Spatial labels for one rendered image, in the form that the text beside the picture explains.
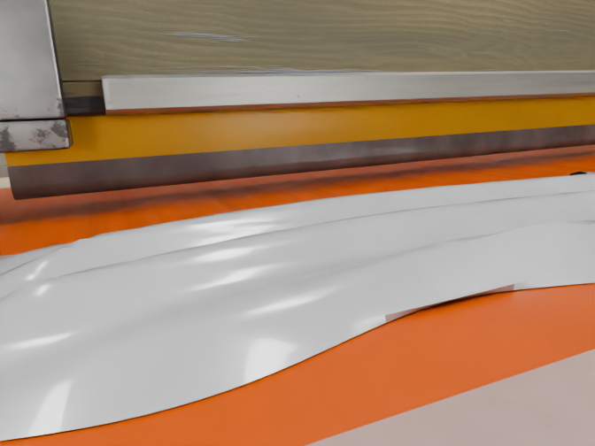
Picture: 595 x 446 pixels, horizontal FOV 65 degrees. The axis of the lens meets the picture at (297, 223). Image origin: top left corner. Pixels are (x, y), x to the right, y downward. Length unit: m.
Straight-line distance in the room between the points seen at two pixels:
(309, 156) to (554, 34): 0.13
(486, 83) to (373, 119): 0.04
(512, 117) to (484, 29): 0.05
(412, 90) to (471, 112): 0.06
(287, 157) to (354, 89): 0.04
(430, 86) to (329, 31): 0.04
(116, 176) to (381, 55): 0.10
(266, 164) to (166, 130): 0.04
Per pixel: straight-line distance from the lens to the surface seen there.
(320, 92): 0.16
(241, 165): 0.17
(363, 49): 0.18
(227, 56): 0.16
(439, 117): 0.21
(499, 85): 0.20
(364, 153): 0.19
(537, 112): 0.26
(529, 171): 0.22
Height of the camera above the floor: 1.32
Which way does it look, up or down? 42 degrees down
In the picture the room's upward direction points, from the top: 13 degrees clockwise
